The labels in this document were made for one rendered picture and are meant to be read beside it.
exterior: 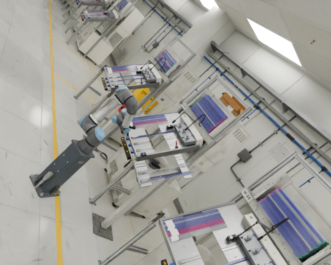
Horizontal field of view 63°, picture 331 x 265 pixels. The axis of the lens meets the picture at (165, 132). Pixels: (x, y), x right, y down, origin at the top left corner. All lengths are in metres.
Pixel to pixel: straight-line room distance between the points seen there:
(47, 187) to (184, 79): 2.54
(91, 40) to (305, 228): 6.08
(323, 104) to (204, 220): 2.77
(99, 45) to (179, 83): 3.40
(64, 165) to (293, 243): 1.91
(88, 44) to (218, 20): 3.12
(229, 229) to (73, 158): 1.44
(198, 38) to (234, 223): 4.38
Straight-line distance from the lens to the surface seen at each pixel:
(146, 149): 2.88
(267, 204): 2.41
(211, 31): 6.14
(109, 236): 2.97
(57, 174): 2.59
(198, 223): 2.34
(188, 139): 2.96
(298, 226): 2.30
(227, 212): 2.49
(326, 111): 4.43
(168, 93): 4.23
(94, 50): 7.18
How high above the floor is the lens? 1.69
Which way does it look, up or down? 12 degrees down
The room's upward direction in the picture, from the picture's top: 48 degrees clockwise
